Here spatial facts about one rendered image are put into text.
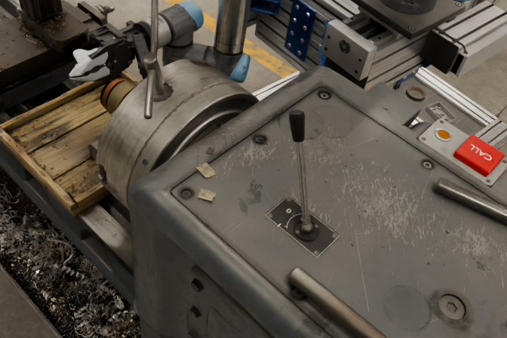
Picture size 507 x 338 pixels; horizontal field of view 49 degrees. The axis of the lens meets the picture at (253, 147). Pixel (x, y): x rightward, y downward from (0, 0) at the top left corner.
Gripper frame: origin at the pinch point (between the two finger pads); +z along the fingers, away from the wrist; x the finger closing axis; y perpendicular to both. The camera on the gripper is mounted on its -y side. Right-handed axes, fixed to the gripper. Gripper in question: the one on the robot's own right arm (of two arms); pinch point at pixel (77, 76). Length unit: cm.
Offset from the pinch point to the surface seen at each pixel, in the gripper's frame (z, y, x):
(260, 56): -147, 66, -107
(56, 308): 24, -15, -51
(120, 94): -1.2, -13.2, 3.3
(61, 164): 8.6, -2.4, -19.4
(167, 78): -2.1, -26.3, 15.4
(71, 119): -1.1, 8.0, -19.4
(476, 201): -16, -77, 19
